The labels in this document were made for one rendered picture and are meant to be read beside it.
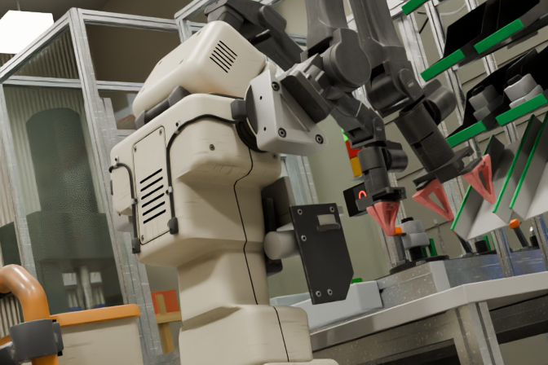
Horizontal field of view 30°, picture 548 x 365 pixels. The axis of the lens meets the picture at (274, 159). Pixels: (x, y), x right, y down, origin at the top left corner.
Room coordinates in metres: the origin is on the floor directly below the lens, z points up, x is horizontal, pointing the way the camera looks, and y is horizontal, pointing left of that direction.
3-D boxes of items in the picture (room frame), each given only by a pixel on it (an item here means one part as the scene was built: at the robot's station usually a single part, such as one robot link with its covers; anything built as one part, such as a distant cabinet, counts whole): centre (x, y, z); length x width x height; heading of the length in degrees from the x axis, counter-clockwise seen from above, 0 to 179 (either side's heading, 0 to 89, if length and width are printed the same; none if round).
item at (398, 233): (2.30, -0.23, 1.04); 0.04 x 0.02 x 0.08; 135
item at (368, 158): (2.29, -0.22, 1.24); 0.07 x 0.06 x 0.07; 136
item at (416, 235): (2.34, -0.27, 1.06); 0.08 x 0.04 x 0.07; 135
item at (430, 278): (2.42, 0.04, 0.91); 0.89 x 0.06 x 0.11; 45
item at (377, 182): (2.28, -0.22, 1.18); 0.10 x 0.07 x 0.07; 46
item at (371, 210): (2.27, -0.22, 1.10); 0.07 x 0.07 x 0.09; 46
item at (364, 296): (2.24, -0.05, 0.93); 0.21 x 0.07 x 0.06; 45
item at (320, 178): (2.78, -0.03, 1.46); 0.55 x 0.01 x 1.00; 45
